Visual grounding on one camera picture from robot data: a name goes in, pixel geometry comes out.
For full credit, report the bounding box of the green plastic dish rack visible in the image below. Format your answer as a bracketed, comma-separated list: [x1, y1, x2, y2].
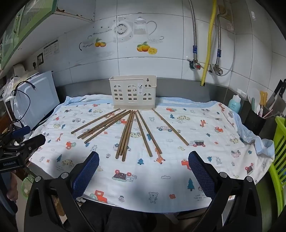
[268, 116, 286, 215]

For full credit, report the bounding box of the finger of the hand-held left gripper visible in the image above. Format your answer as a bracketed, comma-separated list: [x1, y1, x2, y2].
[11, 125, 31, 139]
[21, 134, 46, 153]

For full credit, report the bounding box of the metal pipe valve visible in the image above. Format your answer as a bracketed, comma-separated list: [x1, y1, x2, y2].
[209, 65, 224, 75]

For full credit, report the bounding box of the beige plastic chopstick holder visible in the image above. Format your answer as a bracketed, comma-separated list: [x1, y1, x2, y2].
[109, 75, 157, 110]

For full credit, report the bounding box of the braided metal hose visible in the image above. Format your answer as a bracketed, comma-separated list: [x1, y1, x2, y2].
[215, 12, 226, 67]
[189, 0, 198, 63]

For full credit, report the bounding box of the black cable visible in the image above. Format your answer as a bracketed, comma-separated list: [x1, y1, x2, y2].
[10, 80, 36, 125]

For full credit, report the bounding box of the black utensil cup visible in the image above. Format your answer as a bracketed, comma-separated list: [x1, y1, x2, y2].
[244, 107, 266, 136]

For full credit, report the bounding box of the cartoon printed white blanket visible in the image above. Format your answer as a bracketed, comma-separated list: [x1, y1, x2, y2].
[28, 95, 275, 207]

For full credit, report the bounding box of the black handle kitchen knife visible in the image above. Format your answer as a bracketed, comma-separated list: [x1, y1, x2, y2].
[279, 79, 286, 99]

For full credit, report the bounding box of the white spatula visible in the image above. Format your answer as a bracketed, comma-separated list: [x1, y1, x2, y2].
[248, 87, 261, 107]

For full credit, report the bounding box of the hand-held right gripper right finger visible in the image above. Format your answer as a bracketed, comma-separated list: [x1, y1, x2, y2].
[188, 151, 263, 232]

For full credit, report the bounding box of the blue soap pump bottle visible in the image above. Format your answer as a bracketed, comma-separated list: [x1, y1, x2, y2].
[228, 95, 242, 114]

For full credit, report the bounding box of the person's left hand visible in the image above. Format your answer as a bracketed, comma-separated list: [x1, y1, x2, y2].
[7, 172, 18, 201]

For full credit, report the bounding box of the green wall cabinet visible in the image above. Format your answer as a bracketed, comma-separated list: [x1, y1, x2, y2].
[0, 0, 58, 74]

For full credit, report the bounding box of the white microwave oven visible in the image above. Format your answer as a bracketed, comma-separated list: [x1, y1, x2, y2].
[13, 71, 60, 131]

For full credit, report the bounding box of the clear plastic bag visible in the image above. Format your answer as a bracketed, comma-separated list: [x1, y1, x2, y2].
[0, 76, 17, 105]

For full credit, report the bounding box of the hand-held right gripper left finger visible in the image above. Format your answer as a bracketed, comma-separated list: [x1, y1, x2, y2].
[24, 151, 100, 232]

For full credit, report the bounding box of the yellow gas hose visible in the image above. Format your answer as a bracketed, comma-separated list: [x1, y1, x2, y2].
[200, 0, 218, 86]

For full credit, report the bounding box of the white wall notice sticker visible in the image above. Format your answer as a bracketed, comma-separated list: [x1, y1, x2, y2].
[43, 40, 60, 59]

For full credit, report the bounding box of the metal valve red handle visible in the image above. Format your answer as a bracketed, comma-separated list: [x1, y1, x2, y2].
[189, 58, 203, 70]

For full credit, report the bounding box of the steel cleaver black handle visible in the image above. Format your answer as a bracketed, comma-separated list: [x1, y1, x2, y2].
[266, 79, 284, 110]

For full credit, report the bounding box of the clear plastic hose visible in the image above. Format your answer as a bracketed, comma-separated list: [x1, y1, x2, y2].
[218, 22, 237, 77]

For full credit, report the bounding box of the bunch of wooden chopsticks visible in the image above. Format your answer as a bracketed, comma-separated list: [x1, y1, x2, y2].
[71, 108, 189, 162]

